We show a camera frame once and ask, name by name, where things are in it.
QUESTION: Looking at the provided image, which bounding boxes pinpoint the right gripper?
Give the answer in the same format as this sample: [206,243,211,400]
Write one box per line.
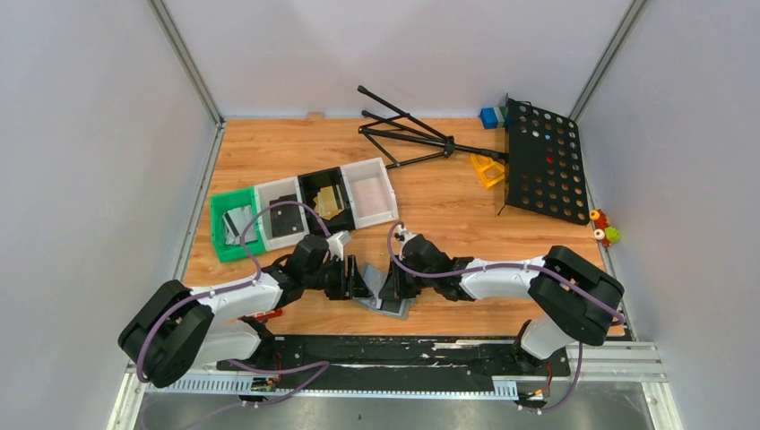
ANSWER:
[379,255,436,300]

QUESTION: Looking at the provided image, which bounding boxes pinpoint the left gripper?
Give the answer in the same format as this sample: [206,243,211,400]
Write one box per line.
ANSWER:
[304,254,376,301]

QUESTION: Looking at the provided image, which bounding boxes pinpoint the black credit card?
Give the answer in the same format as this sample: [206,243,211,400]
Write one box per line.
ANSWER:
[378,299,413,320]

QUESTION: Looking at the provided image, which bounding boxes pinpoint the grey card holder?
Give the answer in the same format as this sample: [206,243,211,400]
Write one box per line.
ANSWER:
[353,262,416,320]

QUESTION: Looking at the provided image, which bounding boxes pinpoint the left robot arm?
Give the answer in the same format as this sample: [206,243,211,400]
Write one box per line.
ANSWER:
[117,231,373,388]

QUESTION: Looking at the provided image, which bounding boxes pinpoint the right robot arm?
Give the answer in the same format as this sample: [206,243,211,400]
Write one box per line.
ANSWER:
[386,222,626,374]

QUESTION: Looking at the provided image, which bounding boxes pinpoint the gold cards in bin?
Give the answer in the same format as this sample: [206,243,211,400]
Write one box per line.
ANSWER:
[314,185,346,220]

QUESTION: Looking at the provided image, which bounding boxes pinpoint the white bin with black card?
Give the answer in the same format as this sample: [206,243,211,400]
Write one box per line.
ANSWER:
[254,176,309,252]

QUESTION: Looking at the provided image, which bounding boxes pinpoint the black card in bin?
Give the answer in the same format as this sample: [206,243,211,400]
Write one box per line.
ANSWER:
[269,205,304,238]

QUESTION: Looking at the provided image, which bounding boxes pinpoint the silver cards in bin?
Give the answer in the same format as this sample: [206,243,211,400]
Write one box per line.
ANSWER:
[222,205,254,245]

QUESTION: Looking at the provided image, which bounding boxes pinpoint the red toy window block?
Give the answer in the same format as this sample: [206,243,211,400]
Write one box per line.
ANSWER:
[255,308,283,323]

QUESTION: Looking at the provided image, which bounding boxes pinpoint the white empty bin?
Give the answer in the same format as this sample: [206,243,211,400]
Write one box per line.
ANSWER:
[339,158,399,229]

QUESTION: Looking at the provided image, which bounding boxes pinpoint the green plastic bin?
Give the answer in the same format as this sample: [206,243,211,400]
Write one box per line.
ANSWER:
[210,187,259,262]

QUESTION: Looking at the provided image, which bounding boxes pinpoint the black folding stand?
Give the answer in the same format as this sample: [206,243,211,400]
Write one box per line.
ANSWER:
[357,85,510,169]

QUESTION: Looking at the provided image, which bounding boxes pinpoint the black perforated tray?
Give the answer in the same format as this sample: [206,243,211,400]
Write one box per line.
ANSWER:
[504,98,590,226]

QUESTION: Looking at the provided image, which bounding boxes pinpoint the blue toy block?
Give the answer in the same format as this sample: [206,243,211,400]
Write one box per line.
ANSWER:
[479,107,507,130]

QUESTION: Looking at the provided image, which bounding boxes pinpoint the colourful toy figure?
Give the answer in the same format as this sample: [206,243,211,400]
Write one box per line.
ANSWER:
[589,209,621,247]

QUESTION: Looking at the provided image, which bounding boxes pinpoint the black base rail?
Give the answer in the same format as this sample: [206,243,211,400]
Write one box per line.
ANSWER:
[244,334,571,392]

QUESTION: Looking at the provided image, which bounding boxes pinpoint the yellow toy frame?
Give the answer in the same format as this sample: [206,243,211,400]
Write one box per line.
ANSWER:
[470,154,505,189]

